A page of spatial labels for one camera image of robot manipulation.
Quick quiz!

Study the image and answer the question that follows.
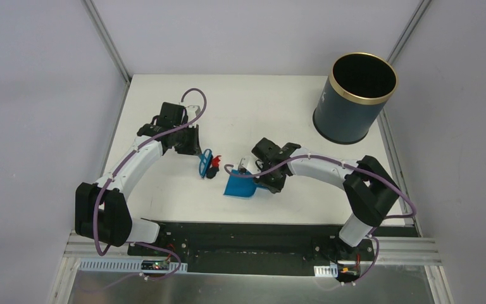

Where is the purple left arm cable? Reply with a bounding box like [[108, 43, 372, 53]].
[[92, 88, 208, 281]]

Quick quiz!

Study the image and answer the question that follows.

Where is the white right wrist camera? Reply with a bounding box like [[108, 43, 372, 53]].
[[237, 156, 258, 174]]

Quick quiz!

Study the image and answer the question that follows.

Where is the white slotted cable duct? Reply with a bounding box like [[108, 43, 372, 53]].
[[78, 258, 188, 274], [313, 263, 339, 278]]

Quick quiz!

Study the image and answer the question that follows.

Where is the small black paper scrap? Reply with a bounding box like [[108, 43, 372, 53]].
[[206, 167, 219, 179]]

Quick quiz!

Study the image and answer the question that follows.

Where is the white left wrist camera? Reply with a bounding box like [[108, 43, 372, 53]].
[[185, 105, 201, 122]]

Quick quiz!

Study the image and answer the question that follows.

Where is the aluminium frame rail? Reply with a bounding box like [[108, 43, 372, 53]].
[[63, 229, 442, 267]]

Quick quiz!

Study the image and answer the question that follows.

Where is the blue hand brush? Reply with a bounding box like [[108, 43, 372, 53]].
[[198, 149, 213, 179]]

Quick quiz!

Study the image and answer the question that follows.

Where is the black mounting base plate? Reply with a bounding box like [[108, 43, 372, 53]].
[[127, 222, 375, 276]]

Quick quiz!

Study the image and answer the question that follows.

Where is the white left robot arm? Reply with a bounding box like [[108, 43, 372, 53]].
[[75, 102, 202, 256]]

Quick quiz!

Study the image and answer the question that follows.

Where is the dark bin with gold rim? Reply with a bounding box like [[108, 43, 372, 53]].
[[313, 52, 399, 145]]

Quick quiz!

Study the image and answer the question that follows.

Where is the blue plastic dustpan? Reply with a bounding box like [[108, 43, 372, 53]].
[[223, 169, 258, 199]]

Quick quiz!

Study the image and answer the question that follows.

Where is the red paper scrap left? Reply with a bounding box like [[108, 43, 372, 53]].
[[211, 155, 221, 168]]

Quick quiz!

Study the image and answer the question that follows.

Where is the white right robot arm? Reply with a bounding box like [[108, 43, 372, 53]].
[[238, 138, 399, 260]]

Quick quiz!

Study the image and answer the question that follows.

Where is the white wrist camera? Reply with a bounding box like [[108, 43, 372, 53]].
[[237, 156, 258, 174], [185, 105, 201, 122]]

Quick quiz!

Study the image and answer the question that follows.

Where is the left white slotted cable duct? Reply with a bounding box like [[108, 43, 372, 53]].
[[78, 258, 188, 274]]

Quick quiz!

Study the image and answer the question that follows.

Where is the right white slotted cable duct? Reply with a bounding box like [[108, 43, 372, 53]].
[[313, 263, 339, 278]]

